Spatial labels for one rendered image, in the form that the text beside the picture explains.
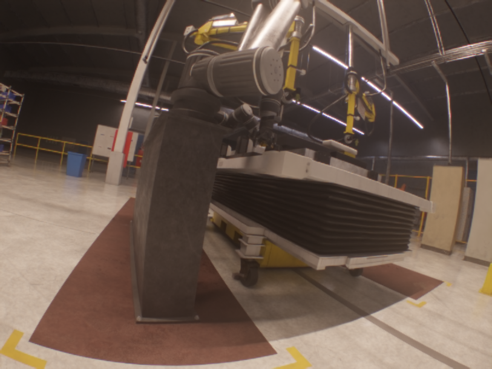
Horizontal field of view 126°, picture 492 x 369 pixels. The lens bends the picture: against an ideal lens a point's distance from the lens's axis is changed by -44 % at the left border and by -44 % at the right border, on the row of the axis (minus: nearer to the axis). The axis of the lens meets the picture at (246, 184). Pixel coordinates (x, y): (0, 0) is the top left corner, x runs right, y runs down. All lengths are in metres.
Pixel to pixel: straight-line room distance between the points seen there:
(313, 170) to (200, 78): 0.61
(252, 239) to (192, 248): 0.61
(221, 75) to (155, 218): 0.61
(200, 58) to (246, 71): 0.28
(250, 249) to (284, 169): 0.79
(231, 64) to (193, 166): 0.42
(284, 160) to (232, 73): 0.38
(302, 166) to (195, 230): 0.51
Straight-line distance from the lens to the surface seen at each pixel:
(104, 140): 9.73
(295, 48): 1.84
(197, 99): 0.96
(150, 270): 0.97
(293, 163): 0.86
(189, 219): 0.92
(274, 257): 1.91
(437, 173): 5.85
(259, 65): 0.82
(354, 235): 1.25
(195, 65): 1.03
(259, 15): 1.56
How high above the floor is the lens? 0.69
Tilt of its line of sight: level
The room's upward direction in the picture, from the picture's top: 11 degrees clockwise
